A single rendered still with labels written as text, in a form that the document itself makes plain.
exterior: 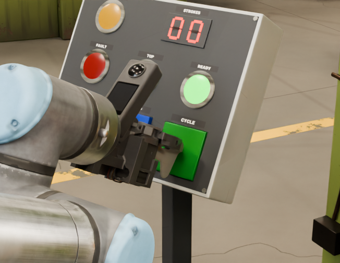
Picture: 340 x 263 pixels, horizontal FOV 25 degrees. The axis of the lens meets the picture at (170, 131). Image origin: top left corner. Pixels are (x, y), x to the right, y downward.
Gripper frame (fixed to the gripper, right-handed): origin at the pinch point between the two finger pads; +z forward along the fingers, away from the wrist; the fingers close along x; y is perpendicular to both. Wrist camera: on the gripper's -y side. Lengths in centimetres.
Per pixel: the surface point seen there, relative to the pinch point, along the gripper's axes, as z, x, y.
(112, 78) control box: 1.6, -16.0, -7.2
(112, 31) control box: 1.4, -18.7, -14.6
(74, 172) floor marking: 173, -154, 18
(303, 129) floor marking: 266, -94, -35
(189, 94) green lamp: 1.3, -1.0, -7.6
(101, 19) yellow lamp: 1.3, -21.4, -16.2
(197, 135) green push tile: 1.3, 2.5, -1.9
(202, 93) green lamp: 1.3, 1.2, -8.1
